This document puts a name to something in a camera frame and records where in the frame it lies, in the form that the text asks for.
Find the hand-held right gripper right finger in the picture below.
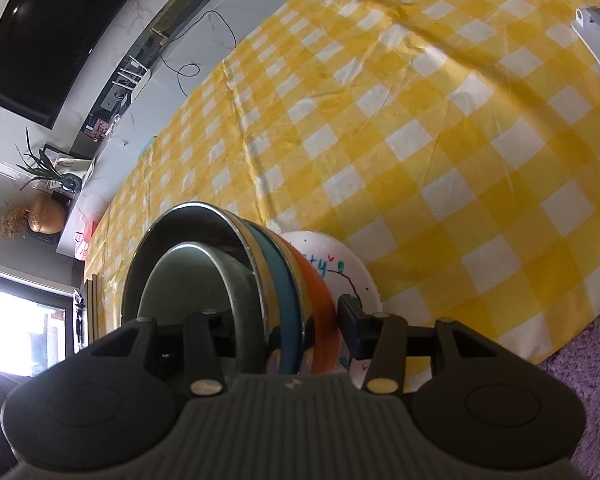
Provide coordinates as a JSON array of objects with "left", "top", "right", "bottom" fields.
[{"left": 337, "top": 296, "right": 523, "bottom": 395}]

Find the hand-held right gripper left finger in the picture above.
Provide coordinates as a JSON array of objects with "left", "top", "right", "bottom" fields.
[{"left": 87, "top": 311, "right": 242, "bottom": 397}]

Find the orange steel bowl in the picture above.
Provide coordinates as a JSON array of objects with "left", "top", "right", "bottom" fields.
[{"left": 260, "top": 225, "right": 342, "bottom": 376}]

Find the green ceramic bowl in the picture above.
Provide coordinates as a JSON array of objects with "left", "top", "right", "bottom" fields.
[{"left": 139, "top": 242, "right": 266, "bottom": 376}]

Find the white fruit print plate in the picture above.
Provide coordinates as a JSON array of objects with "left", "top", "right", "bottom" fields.
[{"left": 280, "top": 230, "right": 383, "bottom": 391}]

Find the blue steel bowl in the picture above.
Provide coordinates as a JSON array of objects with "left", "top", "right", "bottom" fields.
[{"left": 121, "top": 202, "right": 302, "bottom": 377}]

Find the pink storage box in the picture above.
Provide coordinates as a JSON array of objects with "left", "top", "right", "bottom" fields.
[{"left": 74, "top": 230, "right": 94, "bottom": 260}]

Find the gold vase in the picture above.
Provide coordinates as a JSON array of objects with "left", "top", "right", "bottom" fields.
[{"left": 27, "top": 194, "right": 67, "bottom": 235}]

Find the dried flower bunch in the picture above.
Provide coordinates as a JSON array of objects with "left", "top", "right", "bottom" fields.
[{"left": 0, "top": 201, "right": 31, "bottom": 241}]

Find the yellow checked tablecloth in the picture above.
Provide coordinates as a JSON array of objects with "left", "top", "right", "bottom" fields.
[{"left": 82, "top": 0, "right": 600, "bottom": 376}]

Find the green leafy plant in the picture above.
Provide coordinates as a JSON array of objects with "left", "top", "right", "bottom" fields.
[{"left": 16, "top": 127, "right": 65, "bottom": 191}]

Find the white router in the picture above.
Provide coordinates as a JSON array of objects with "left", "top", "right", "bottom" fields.
[{"left": 112, "top": 55, "right": 148, "bottom": 93}]

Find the smartphone on stand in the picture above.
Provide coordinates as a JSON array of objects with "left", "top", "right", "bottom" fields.
[{"left": 571, "top": 6, "right": 600, "bottom": 91}]

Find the black cable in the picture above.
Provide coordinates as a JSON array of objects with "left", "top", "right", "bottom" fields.
[{"left": 160, "top": 10, "right": 238, "bottom": 96}]

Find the black wall television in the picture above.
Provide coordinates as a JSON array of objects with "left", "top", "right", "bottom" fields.
[{"left": 0, "top": 0, "right": 161, "bottom": 128}]

